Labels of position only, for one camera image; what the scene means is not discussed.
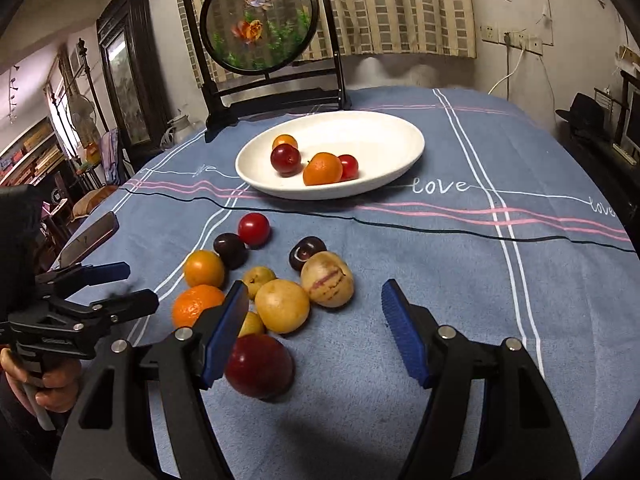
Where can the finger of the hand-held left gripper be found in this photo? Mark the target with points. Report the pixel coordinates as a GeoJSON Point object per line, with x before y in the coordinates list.
{"type": "Point", "coordinates": [127, 302]}
{"type": "Point", "coordinates": [107, 272]}

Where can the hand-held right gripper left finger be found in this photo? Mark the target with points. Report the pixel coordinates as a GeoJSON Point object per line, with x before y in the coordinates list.
{"type": "Point", "coordinates": [227, 330]}

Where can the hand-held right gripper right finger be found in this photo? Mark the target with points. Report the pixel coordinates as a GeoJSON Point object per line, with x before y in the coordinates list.
{"type": "Point", "coordinates": [405, 330]}

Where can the small yellow pear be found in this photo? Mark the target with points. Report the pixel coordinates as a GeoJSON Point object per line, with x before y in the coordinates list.
{"type": "Point", "coordinates": [260, 277]}
{"type": "Point", "coordinates": [252, 325]}

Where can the mandarin orange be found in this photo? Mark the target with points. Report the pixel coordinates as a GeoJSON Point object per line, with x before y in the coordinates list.
{"type": "Point", "coordinates": [192, 307]}
{"type": "Point", "coordinates": [322, 169]}

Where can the large red plum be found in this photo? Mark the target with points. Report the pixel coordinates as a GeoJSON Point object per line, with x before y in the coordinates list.
{"type": "Point", "coordinates": [262, 367]}

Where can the large yellow pear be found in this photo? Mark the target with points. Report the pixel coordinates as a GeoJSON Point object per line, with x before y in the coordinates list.
{"type": "Point", "coordinates": [282, 306]}

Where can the yellow-orange round orange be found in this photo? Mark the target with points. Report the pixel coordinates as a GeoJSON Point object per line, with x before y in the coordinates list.
{"type": "Point", "coordinates": [204, 269]}

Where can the dark purple plum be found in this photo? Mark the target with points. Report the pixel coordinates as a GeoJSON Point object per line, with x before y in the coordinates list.
{"type": "Point", "coordinates": [305, 250]}
{"type": "Point", "coordinates": [230, 250]}

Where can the striped pepino melon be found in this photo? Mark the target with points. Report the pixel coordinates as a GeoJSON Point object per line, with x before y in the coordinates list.
{"type": "Point", "coordinates": [327, 280]}

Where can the white oval plate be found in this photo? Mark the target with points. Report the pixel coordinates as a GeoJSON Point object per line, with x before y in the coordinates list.
{"type": "Point", "coordinates": [350, 130]}

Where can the person's left hand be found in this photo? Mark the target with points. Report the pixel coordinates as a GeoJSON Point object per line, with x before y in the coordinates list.
{"type": "Point", "coordinates": [55, 385]}

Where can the smartphone with red case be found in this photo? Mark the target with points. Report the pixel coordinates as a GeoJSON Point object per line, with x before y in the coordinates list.
{"type": "Point", "coordinates": [90, 240]}

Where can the brown cushion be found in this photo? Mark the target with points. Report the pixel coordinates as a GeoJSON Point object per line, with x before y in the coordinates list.
{"type": "Point", "coordinates": [90, 205]}

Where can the blue striped tablecloth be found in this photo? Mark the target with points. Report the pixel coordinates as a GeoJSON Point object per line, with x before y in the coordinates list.
{"type": "Point", "coordinates": [450, 270]}

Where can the bookshelf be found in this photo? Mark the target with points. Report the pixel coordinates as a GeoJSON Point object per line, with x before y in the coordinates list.
{"type": "Point", "coordinates": [30, 152]}

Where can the purple cloth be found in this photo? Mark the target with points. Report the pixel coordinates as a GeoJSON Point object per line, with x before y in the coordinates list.
{"type": "Point", "coordinates": [111, 152]}

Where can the floor fan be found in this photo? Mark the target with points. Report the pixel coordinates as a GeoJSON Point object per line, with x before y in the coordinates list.
{"type": "Point", "coordinates": [82, 112]}

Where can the white jar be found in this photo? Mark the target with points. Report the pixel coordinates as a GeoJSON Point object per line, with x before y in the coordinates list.
{"type": "Point", "coordinates": [177, 129]}

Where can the dark wooden framed mirror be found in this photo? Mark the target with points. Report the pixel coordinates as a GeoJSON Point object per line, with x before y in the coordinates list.
{"type": "Point", "coordinates": [127, 75]}

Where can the small orange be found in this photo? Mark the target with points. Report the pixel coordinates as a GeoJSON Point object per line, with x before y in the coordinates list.
{"type": "Point", "coordinates": [286, 140]}

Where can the black hat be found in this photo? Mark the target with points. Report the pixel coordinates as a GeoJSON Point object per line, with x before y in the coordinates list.
{"type": "Point", "coordinates": [582, 110]}

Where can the round goldfish screen on stand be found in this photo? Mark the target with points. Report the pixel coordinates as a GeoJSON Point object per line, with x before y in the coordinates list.
{"type": "Point", "coordinates": [260, 20]}

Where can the checked beige curtain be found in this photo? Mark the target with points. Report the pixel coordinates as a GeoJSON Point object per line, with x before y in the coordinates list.
{"type": "Point", "coordinates": [390, 5]}

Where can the wall power socket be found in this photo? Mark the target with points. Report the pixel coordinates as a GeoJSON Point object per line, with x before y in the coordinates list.
{"type": "Point", "coordinates": [512, 40]}

